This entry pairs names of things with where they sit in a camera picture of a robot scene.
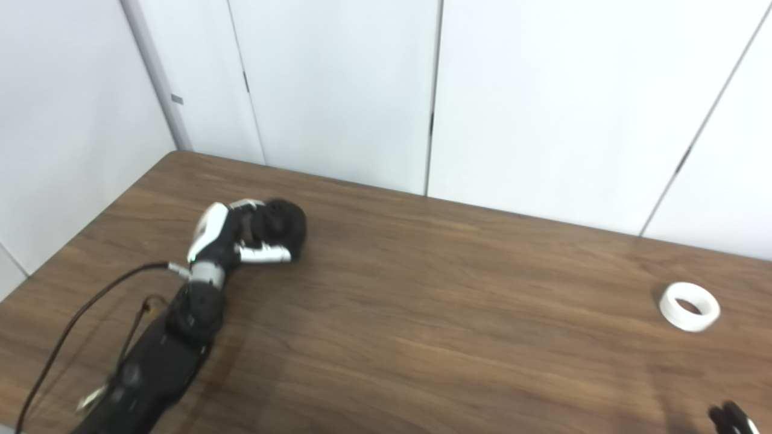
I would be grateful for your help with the grey wall corner post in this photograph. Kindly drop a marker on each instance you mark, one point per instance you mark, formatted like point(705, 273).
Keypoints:
point(154, 66)

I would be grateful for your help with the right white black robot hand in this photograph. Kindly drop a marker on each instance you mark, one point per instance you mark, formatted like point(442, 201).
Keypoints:
point(733, 422)

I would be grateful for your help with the round black plastic part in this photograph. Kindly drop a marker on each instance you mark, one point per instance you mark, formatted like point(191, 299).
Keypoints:
point(289, 229)

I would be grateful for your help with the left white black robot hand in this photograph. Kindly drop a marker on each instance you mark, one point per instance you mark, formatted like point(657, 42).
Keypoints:
point(208, 235)

